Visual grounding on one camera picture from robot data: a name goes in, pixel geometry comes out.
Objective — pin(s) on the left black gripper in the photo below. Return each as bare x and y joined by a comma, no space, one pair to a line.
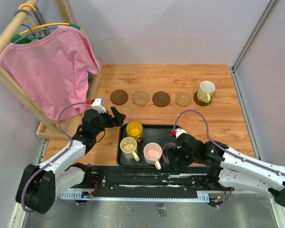
119,118

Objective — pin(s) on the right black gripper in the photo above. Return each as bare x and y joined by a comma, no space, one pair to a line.
174,153

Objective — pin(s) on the purple mug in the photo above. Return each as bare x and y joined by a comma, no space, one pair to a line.
165,149

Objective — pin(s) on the brown wooden coaster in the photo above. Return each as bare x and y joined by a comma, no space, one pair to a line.
119,97
161,99
197,101

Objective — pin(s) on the woven rattan coaster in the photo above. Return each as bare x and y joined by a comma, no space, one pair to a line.
140,98
182,99

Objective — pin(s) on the pale green octagonal mug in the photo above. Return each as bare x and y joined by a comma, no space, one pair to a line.
205,91

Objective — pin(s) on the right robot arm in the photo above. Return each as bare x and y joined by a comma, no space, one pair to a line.
228,167

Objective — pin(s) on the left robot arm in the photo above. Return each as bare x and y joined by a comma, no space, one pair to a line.
41,184

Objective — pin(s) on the yellow glass mug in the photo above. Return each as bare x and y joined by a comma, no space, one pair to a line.
134,129

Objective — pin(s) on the pink mug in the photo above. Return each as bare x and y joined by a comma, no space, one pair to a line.
152,154

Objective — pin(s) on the cream yellow mug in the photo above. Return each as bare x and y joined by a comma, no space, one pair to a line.
129,148

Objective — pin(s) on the black plastic tray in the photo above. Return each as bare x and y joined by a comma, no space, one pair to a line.
152,133

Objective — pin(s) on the pink t-shirt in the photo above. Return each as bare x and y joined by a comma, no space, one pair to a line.
54,71

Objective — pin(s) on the grey clothes hanger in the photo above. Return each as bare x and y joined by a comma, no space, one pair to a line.
36,15

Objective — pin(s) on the yellow clothes hanger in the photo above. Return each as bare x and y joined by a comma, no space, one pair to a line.
63,10

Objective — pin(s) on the green clothes hanger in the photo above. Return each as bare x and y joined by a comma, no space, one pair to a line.
36,32

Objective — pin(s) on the wooden clothes rack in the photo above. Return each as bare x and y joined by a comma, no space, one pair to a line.
47,128

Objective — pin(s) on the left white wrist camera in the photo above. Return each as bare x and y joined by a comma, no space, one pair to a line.
98,105

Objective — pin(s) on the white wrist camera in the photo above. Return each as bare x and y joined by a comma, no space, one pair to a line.
98,105
178,132

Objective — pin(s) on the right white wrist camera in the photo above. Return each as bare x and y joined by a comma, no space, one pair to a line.
178,132

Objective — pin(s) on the white slotted cable duct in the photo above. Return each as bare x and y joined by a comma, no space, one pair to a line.
140,194

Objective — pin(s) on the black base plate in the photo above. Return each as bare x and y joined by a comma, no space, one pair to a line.
194,178

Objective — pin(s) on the aluminium corner post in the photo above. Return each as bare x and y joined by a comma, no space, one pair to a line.
256,30

